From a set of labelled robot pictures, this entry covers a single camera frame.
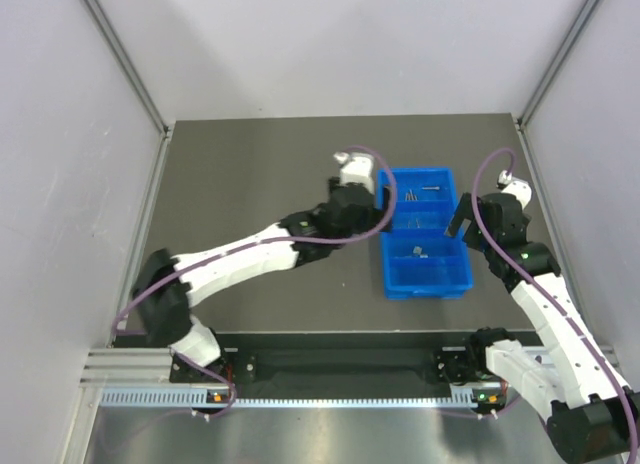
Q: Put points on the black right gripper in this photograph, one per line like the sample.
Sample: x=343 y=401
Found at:
x=473 y=219

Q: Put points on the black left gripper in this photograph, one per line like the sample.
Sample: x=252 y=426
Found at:
x=373 y=210

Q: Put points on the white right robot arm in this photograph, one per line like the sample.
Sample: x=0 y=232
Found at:
x=588 y=409

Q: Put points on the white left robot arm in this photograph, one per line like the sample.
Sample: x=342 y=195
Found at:
x=169 y=286

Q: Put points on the blue compartment tray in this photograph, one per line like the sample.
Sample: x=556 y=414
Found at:
x=446 y=273

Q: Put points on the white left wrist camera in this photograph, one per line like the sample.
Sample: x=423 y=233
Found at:
x=356 y=168

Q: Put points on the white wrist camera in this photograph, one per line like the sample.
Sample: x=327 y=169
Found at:
x=356 y=168
x=520 y=189

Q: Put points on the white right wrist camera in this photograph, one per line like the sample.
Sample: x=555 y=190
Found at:
x=520 y=189

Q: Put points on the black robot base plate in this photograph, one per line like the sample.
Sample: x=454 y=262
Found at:
x=457 y=366

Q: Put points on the grey slotted cable duct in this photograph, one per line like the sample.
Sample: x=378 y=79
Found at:
x=213 y=398

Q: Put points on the right aluminium frame post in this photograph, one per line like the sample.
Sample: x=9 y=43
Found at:
x=560 y=57

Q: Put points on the aluminium frame post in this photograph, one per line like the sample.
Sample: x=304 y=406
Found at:
x=560 y=57
x=126 y=65

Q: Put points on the aluminium front rail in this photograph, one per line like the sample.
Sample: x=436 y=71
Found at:
x=126 y=367

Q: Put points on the left aluminium frame post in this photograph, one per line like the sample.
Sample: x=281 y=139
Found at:
x=126 y=65

